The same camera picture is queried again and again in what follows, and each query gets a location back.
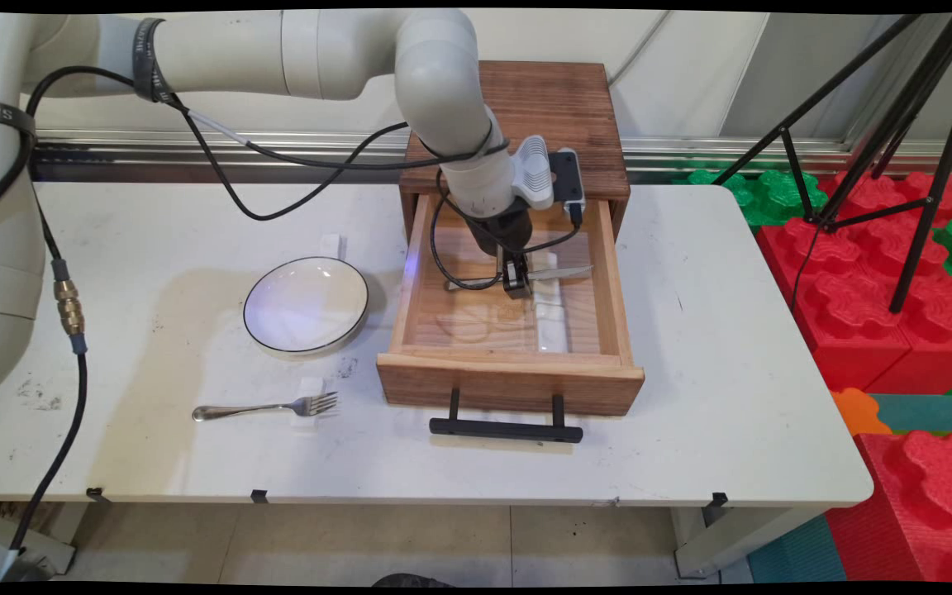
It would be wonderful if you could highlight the white plate with black rim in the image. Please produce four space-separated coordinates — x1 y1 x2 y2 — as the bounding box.
243 255 371 356

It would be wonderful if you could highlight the silver table knife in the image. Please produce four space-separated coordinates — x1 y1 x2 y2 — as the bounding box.
445 263 595 292

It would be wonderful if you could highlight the red foam building block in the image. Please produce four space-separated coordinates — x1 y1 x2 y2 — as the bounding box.
755 217 952 286
821 171 952 228
823 430 952 584
864 277 952 396
794 271 913 394

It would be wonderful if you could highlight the teal foam mat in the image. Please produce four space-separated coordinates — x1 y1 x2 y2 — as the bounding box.
869 393 952 435

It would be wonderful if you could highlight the teal foam floor tile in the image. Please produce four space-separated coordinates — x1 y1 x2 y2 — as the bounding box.
745 514 849 584

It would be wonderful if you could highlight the black bar drawer handle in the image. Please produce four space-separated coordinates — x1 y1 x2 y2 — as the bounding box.
430 388 585 445

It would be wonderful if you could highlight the black wrist camera white mount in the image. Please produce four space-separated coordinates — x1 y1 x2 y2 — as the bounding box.
512 135 587 210

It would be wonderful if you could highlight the light wooden drawer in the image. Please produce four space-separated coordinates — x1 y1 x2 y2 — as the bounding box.
377 193 646 417

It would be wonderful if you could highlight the thin black tripod cable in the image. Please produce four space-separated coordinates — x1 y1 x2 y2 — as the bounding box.
788 219 824 313

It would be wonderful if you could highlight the white table leg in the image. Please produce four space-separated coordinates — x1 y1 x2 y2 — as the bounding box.
0 502 88 577
670 506 824 579

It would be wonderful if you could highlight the white ceramic cutlery rest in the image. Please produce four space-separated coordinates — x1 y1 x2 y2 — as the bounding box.
531 252 562 307
535 303 570 355

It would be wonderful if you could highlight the black tripod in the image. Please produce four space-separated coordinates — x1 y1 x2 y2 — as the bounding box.
712 12 952 315

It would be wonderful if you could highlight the orange foam piece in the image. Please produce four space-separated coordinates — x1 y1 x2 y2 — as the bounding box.
830 388 894 437

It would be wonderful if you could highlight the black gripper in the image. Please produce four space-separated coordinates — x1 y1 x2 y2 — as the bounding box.
464 206 535 301

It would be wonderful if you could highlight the black velcro strap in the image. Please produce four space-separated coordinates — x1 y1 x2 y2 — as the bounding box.
0 98 37 151
132 18 188 107

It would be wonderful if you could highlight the grey wall cable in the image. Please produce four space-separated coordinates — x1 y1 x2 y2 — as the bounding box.
607 12 674 88

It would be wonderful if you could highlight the silver fork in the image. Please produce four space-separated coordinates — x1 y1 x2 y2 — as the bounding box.
193 392 340 422

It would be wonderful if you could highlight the aluminium wall rail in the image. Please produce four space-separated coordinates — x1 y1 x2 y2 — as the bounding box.
30 128 952 184

